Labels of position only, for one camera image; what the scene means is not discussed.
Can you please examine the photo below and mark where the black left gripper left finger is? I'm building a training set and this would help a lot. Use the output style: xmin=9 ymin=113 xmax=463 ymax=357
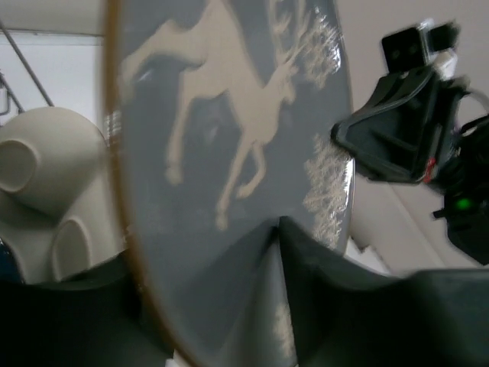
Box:
xmin=1 ymin=255 xmax=173 ymax=366

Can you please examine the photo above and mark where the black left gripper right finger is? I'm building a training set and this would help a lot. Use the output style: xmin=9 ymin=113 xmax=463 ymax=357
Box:
xmin=277 ymin=217 xmax=488 ymax=366

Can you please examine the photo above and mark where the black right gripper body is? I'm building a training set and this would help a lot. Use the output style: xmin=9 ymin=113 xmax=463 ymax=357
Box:
xmin=431 ymin=76 xmax=489 ymax=267

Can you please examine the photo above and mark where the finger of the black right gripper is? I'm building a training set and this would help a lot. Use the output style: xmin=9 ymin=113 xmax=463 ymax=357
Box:
xmin=331 ymin=67 xmax=458 ymax=184

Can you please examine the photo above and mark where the cream divided plate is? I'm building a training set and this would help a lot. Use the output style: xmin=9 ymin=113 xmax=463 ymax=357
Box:
xmin=1 ymin=107 xmax=125 ymax=284

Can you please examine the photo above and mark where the grey plate with gold tree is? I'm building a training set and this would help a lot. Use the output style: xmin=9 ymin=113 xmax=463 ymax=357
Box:
xmin=103 ymin=1 xmax=355 ymax=366

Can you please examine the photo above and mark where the blue leaf-shaped dish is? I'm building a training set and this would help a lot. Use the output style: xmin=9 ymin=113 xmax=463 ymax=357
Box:
xmin=1 ymin=241 xmax=18 ymax=281

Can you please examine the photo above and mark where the grey wire dish rack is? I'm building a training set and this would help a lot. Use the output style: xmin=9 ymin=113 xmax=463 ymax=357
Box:
xmin=1 ymin=21 xmax=54 ymax=116

